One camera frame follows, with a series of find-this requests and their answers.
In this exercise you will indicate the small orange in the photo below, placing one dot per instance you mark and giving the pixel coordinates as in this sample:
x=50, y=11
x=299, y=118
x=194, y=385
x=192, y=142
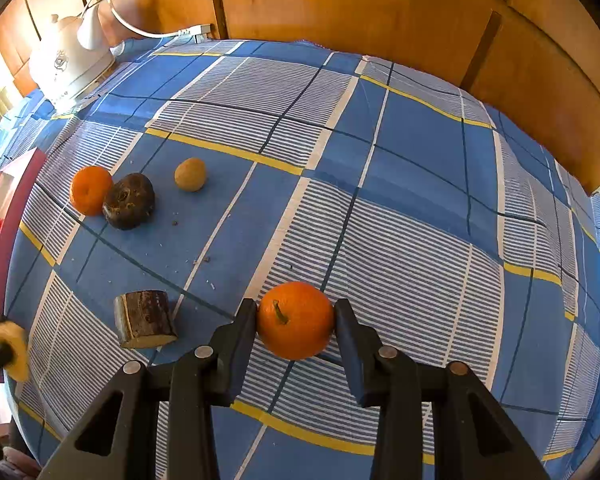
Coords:
x=295, y=320

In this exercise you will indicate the blue plaid tablecloth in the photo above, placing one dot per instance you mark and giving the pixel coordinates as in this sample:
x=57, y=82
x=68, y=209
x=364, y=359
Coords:
x=405, y=160

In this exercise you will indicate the white ceramic floral kettle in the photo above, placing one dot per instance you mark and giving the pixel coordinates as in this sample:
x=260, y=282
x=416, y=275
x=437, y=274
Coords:
x=65, y=70

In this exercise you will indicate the large orange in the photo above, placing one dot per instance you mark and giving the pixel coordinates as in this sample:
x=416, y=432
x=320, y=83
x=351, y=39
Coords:
x=90, y=190

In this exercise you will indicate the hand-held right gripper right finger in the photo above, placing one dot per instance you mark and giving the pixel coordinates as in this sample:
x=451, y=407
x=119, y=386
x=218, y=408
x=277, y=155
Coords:
x=352, y=360

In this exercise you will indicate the wooden wardrobe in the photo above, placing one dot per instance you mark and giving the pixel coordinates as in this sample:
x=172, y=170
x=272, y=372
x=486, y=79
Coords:
x=380, y=10

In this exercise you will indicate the pink shallow cardboard box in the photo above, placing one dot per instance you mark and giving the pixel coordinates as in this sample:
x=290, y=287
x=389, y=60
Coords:
x=15, y=220

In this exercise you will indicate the tan round longan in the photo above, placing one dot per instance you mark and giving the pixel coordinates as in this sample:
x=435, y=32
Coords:
x=190, y=175

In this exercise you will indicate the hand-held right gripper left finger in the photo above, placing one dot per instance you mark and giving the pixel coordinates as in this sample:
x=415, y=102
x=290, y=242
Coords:
x=240, y=355

